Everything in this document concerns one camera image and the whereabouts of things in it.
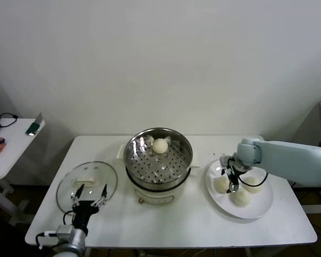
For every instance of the silver wrist camera block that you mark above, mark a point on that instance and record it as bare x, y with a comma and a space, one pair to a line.
65, 231
224, 161

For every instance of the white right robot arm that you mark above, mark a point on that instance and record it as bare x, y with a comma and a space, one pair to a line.
291, 158

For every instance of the silver left wrist camera block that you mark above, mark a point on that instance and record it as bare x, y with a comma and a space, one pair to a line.
65, 231

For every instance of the white steamed baozi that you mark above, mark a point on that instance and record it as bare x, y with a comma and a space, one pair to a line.
159, 146
240, 199
252, 189
220, 185

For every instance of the silver right wrist camera block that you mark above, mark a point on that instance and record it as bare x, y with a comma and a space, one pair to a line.
224, 161

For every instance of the white electric cooker base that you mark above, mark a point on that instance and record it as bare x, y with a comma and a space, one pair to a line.
155, 194

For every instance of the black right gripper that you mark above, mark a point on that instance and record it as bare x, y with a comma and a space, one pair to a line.
232, 175

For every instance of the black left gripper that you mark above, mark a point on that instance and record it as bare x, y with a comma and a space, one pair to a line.
82, 214

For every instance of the stainless steel steamer basket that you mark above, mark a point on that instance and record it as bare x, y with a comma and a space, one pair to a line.
155, 168

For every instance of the white rack frame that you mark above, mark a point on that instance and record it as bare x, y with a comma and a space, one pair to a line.
317, 208

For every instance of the green flat device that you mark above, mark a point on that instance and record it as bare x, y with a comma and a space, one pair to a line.
33, 128

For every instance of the white side table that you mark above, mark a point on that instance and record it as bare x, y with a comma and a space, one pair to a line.
16, 144

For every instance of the white round plate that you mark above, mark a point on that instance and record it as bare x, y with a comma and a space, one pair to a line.
256, 207

